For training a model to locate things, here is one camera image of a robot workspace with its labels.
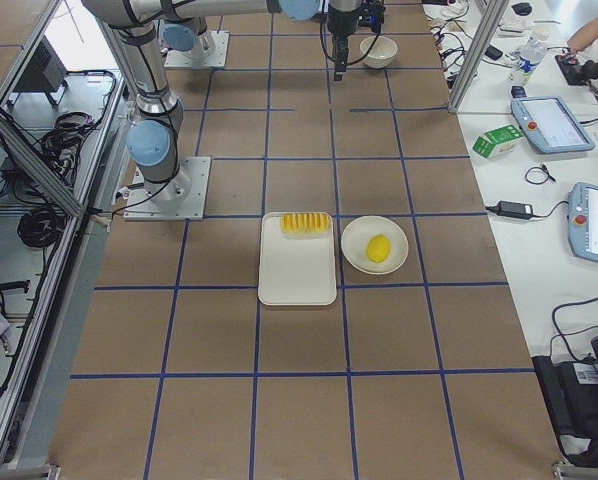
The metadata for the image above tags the green white carton box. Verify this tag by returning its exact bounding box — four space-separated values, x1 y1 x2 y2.
472 124 523 158

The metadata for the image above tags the cream ceramic bowl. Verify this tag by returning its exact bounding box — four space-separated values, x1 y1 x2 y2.
360 36 398 69

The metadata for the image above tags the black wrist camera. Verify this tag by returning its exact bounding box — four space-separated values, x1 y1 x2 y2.
358 0 385 33

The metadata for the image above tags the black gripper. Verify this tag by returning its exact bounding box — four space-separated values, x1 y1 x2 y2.
327 0 361 81

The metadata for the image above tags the aluminium frame post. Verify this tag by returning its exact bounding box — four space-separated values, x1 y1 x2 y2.
448 0 508 113

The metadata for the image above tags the blue teach pendant upper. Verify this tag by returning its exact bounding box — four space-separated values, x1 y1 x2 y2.
510 96 595 154

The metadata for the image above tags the yellow ridged bread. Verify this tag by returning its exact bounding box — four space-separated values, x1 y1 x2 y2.
280 212 331 235

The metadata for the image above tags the yellow lemon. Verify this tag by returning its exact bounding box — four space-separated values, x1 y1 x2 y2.
365 234 392 263

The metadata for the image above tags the blue teach pendant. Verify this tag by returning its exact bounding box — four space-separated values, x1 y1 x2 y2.
567 182 598 262
510 96 595 154

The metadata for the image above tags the black power adapter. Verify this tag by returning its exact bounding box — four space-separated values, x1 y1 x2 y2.
495 200 534 220

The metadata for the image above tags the cream round plate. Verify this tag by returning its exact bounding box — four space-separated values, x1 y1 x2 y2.
341 216 409 275

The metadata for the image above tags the clear water bottle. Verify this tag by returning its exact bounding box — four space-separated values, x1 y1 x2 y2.
508 26 549 86

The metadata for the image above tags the blue teach pendant lower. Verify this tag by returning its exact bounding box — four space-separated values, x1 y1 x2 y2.
567 182 598 262

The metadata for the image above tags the white rectangular tray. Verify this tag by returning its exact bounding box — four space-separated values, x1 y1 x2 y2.
258 212 337 306

